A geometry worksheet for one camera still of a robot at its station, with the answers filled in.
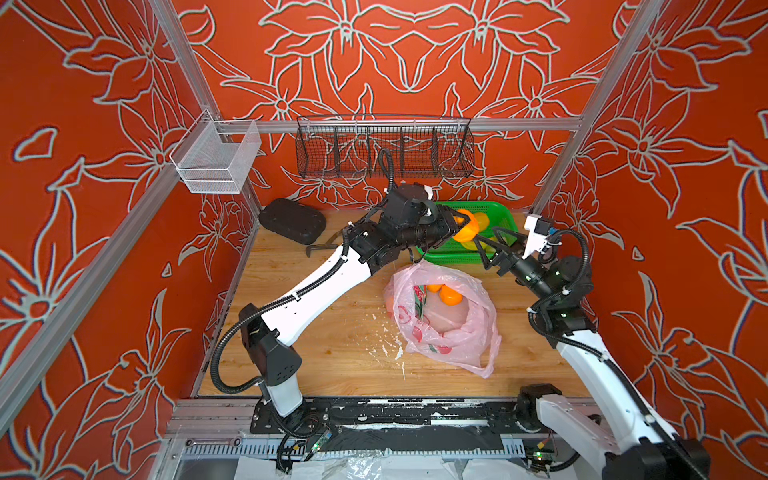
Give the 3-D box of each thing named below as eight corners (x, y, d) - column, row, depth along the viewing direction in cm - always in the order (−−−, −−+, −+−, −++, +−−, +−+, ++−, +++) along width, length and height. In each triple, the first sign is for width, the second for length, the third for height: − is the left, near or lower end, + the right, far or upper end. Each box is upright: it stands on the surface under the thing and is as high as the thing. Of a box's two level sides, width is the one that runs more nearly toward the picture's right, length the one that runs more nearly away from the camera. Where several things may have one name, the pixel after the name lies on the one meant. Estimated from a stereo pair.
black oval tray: (256, 223, 116) (253, 216, 113) (283, 200, 125) (281, 193, 121) (307, 248, 107) (305, 241, 104) (332, 221, 116) (331, 214, 113)
